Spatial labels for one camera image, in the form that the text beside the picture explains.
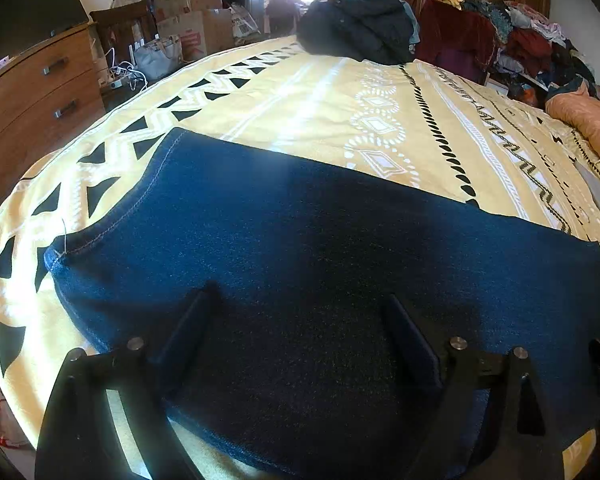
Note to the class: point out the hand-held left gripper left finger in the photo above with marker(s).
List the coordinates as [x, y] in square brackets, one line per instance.
[190, 330]

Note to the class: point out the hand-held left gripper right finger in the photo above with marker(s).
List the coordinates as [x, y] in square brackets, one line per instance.
[415, 350]

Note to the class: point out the blue denim pants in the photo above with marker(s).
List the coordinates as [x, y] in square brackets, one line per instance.
[300, 235]

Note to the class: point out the pink bolster pillow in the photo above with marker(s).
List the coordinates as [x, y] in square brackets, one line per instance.
[590, 120]

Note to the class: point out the yellow patterned bedspread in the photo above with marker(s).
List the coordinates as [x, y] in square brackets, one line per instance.
[305, 100]

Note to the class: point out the grey handbag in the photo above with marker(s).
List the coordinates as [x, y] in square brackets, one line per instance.
[157, 57]

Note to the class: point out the wooden dresser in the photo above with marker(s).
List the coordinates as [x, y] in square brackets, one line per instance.
[25, 105]

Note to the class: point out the cardboard box with red label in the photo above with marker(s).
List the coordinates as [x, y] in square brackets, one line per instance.
[205, 30]

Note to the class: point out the white printed plastic bag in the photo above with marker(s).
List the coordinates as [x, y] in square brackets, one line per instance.
[244, 22]

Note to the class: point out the dark wooden chair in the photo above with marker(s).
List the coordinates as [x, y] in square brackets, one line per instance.
[120, 25]

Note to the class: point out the maroon velvet cloth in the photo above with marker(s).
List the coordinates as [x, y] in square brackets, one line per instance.
[450, 30]

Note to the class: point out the dark jacket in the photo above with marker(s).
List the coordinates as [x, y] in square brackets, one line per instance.
[360, 30]

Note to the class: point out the pile of clothes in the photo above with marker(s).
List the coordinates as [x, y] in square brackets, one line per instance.
[530, 40]

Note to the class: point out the black television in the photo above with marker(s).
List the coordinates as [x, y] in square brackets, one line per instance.
[30, 15]

